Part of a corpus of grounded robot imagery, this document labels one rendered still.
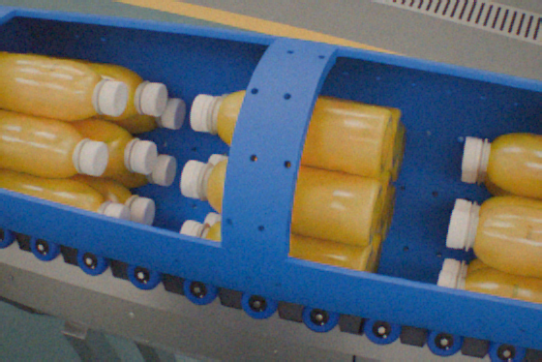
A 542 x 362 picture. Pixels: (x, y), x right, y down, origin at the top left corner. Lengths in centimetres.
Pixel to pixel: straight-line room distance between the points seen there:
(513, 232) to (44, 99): 53
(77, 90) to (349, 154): 31
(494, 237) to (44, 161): 50
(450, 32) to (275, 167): 197
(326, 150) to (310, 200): 5
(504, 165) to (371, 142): 16
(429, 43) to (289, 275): 190
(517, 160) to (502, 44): 182
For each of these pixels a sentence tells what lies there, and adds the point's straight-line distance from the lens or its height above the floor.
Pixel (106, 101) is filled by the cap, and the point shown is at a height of 117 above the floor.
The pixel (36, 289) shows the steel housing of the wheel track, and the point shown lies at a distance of 114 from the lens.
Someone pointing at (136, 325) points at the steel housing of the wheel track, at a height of 86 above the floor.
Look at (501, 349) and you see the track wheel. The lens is 92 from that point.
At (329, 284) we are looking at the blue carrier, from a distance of 78.
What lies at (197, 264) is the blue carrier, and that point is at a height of 110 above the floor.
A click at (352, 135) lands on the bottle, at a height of 119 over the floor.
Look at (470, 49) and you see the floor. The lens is 262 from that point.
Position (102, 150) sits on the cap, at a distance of 91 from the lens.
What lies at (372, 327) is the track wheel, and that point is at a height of 97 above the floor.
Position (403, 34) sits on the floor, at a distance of 265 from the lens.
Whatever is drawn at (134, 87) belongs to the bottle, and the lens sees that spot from 96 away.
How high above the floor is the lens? 179
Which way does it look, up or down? 50 degrees down
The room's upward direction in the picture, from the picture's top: 9 degrees counter-clockwise
